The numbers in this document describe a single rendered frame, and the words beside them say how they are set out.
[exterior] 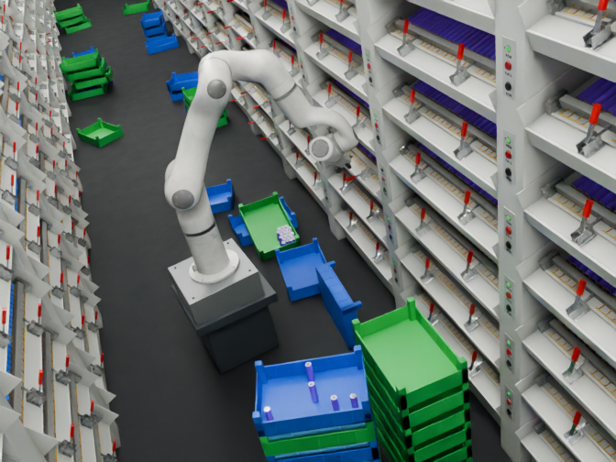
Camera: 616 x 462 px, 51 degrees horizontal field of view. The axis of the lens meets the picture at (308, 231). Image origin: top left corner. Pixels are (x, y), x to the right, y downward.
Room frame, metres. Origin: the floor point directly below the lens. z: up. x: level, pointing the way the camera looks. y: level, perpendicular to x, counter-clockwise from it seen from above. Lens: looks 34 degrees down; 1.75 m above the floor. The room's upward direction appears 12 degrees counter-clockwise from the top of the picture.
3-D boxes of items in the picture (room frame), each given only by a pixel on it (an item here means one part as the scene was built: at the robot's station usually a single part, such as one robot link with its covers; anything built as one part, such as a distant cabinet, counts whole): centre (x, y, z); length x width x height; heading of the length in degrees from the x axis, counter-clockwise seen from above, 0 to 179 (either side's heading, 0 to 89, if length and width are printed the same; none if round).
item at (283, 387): (1.20, 0.08, 0.44); 0.30 x 0.20 x 0.08; 85
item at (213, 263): (1.94, 0.37, 0.48); 0.19 x 0.19 x 0.18
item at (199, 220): (1.97, 0.38, 0.69); 0.19 x 0.12 x 0.24; 3
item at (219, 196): (3.08, 0.51, 0.04); 0.30 x 0.20 x 0.08; 89
